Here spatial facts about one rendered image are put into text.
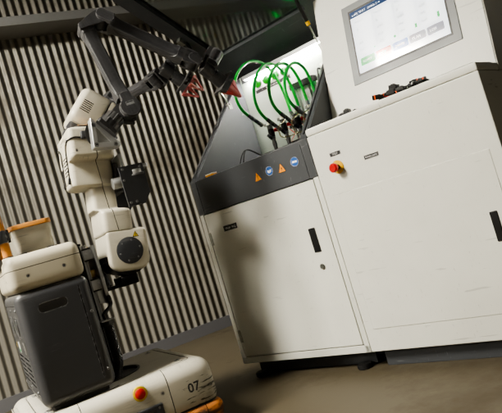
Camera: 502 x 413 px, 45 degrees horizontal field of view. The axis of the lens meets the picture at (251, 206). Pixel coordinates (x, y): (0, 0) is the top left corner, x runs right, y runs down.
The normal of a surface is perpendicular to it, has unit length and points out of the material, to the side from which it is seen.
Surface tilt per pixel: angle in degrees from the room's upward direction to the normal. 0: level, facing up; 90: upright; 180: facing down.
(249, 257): 90
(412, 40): 76
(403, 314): 90
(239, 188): 90
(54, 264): 90
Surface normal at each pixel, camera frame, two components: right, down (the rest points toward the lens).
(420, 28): -0.68, -0.07
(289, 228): -0.63, 0.17
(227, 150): 0.73, -0.23
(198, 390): 0.43, -0.15
